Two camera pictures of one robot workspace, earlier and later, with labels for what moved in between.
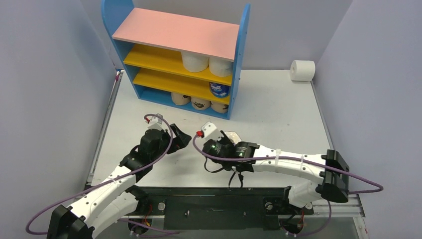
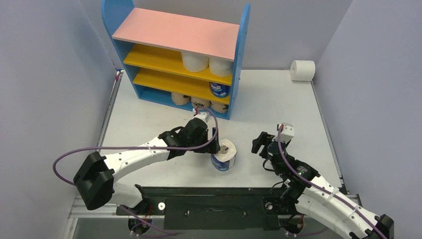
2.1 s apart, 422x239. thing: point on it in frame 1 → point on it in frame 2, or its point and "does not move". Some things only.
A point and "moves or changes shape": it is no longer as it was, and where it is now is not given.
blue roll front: (220, 90) does not move
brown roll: (220, 107) does not move
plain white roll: (193, 62) does not move
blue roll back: (234, 137) moves or changes shape
